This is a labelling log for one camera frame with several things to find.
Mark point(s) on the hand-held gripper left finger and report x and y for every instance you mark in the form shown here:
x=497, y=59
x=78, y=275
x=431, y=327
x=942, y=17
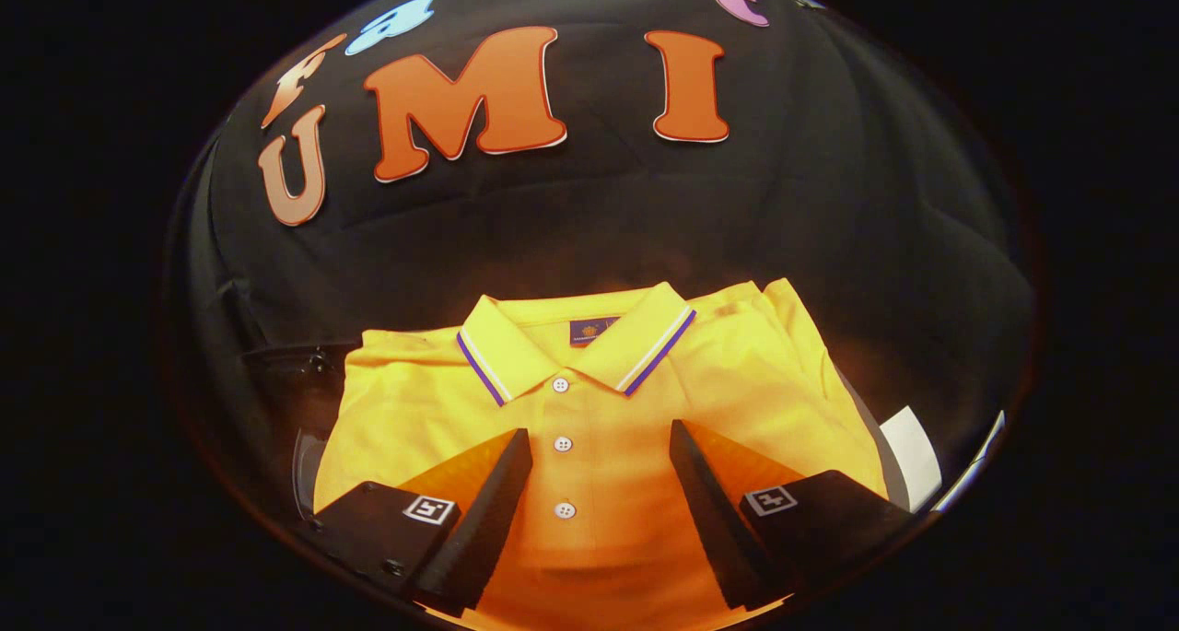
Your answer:
x=497, y=511

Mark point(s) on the yellow polo shirt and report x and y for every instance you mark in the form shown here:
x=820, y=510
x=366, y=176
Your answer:
x=737, y=373

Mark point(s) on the white sheet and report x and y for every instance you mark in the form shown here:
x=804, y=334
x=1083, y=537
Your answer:
x=912, y=456

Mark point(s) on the grey box-shaped appliance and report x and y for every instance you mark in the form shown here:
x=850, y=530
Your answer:
x=869, y=419

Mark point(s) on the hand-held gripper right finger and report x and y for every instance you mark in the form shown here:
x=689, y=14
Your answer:
x=705, y=511

